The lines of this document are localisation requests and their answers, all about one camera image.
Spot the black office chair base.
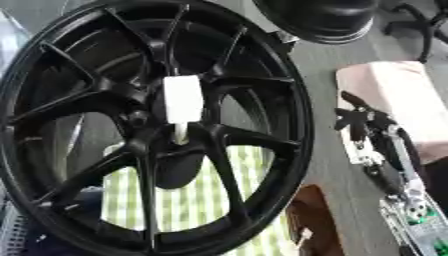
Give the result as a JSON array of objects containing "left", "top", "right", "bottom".
[{"left": 381, "top": 0, "right": 448, "bottom": 65}]

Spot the brown cardboard box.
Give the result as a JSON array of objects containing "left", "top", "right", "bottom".
[{"left": 283, "top": 184, "right": 347, "bottom": 256}]

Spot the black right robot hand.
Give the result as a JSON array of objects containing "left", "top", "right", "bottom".
[{"left": 332, "top": 90, "right": 424, "bottom": 198}]

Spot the black round wheel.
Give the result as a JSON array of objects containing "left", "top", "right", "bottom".
[{"left": 250, "top": 0, "right": 380, "bottom": 45}]

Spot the grey perforated crate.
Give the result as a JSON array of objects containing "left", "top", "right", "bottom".
[{"left": 0, "top": 191, "right": 32, "bottom": 256}]

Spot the black spoked wheel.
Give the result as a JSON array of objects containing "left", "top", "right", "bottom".
[{"left": 0, "top": 0, "right": 317, "bottom": 256}]

